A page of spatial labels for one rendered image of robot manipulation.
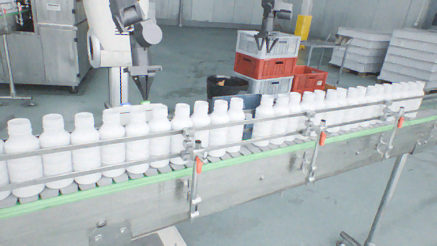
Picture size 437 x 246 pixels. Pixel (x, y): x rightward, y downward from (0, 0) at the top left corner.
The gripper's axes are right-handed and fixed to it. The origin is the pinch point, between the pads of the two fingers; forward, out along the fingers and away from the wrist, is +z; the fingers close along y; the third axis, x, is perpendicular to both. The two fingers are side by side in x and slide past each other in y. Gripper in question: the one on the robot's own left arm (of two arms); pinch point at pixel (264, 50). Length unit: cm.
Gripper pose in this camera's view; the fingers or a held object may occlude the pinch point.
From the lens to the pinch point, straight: 148.9
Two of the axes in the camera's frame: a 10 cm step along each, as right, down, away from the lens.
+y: -5.2, -3.7, 7.7
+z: -0.9, 9.2, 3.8
